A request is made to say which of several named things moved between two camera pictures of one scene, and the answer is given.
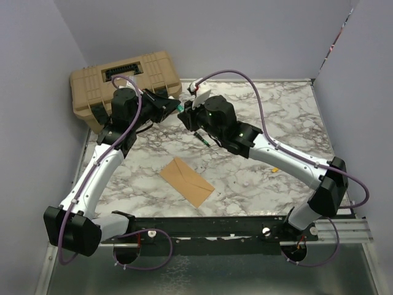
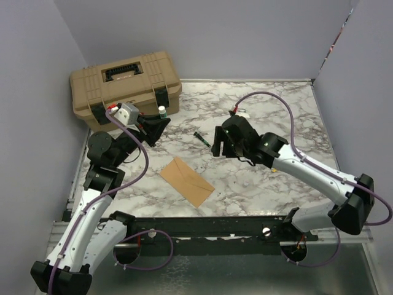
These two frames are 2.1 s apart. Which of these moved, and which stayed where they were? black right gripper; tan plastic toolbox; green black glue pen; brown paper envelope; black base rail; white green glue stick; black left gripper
Moved: black left gripper; white green glue stick; black right gripper
Stayed: green black glue pen; black base rail; tan plastic toolbox; brown paper envelope
